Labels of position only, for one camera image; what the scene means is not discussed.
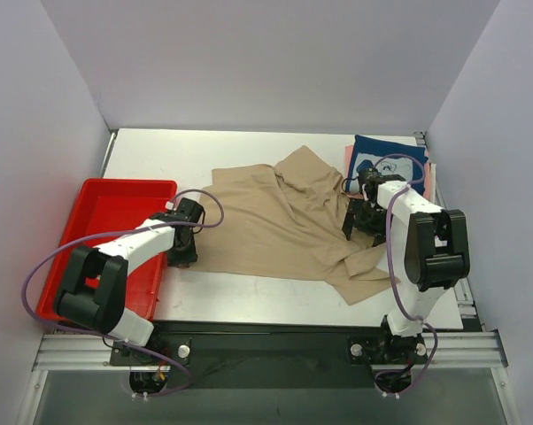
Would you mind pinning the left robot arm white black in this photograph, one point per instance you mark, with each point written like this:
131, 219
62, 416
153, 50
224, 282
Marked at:
92, 292

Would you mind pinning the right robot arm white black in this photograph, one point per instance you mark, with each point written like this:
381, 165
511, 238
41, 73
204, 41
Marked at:
426, 246

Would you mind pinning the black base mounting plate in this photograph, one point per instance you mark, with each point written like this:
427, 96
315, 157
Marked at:
278, 374

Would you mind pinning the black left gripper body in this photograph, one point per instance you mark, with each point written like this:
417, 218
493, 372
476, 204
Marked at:
183, 253

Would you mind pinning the folded pink t-shirt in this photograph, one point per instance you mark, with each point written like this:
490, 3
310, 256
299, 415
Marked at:
365, 152

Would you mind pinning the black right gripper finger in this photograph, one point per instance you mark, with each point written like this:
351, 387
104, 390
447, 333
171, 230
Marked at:
348, 224
378, 240

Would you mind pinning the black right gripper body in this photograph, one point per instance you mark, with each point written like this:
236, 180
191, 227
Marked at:
364, 217

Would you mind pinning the aluminium frame rail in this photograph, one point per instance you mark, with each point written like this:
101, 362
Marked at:
89, 353

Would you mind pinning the beige t-shirt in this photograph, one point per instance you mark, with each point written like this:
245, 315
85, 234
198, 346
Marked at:
285, 221

